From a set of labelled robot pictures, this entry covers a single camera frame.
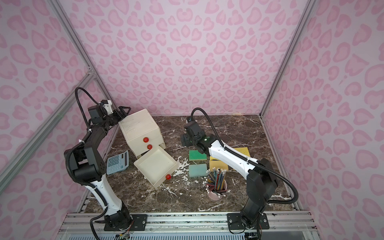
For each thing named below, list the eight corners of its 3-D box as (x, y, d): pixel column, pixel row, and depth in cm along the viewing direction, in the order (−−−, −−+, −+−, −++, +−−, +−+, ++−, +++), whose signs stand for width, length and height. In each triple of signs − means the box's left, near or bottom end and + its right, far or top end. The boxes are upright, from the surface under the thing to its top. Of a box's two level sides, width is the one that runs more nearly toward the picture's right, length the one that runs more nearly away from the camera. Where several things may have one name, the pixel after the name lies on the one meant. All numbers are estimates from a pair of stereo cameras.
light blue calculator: (109, 175, 91) (106, 172, 88) (109, 159, 98) (106, 156, 95) (131, 167, 94) (129, 165, 91) (129, 153, 101) (127, 150, 98)
